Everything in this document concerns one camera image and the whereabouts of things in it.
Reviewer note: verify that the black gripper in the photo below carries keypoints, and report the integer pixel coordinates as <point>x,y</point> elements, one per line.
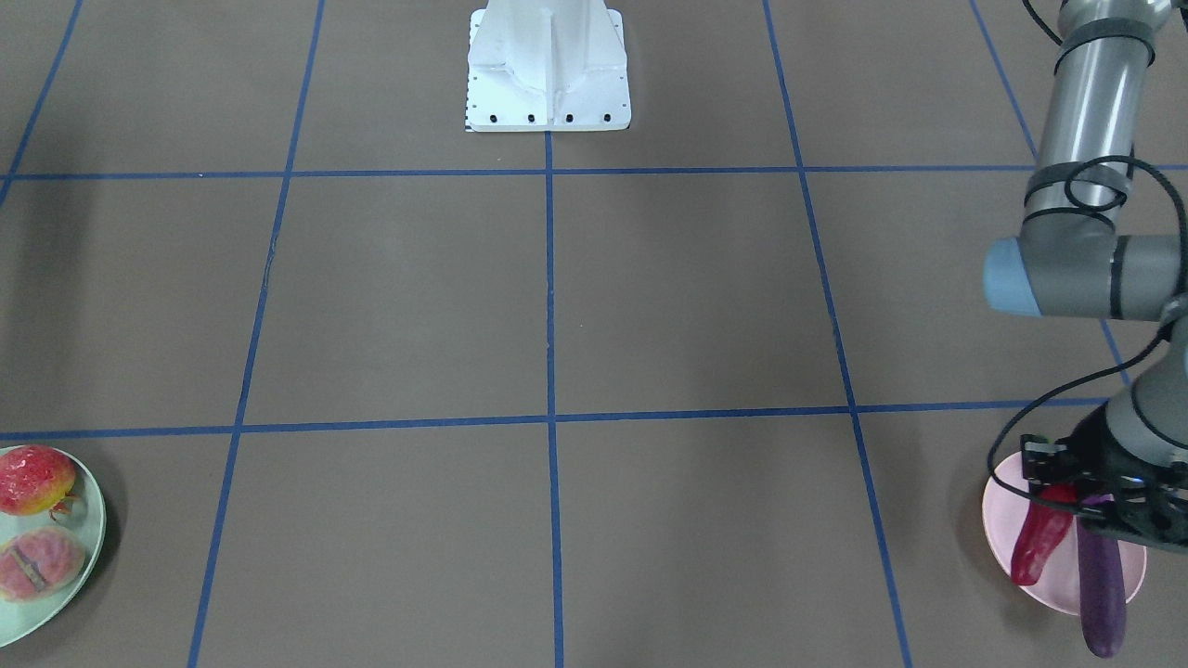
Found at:
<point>1091,461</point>

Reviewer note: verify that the purple eggplant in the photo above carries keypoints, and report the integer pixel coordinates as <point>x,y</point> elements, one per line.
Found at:
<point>1102,591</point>

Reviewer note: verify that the red chili pepper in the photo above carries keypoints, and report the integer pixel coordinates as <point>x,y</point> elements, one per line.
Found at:
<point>1043,529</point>

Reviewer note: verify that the pink yellow peach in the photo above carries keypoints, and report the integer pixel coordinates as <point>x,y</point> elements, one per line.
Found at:
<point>39,562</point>

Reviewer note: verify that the red pomegranate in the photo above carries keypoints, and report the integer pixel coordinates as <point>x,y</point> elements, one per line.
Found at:
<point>36,479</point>

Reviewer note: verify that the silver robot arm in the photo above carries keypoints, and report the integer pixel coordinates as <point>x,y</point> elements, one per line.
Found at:
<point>1103,237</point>

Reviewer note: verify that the pink plate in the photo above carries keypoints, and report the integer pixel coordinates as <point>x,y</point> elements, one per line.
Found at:
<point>1004,514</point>

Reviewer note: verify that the green plate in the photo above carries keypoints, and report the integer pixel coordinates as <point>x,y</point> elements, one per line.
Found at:
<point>89,523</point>

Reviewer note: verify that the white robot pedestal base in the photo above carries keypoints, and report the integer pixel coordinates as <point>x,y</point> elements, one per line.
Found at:
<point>547,66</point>

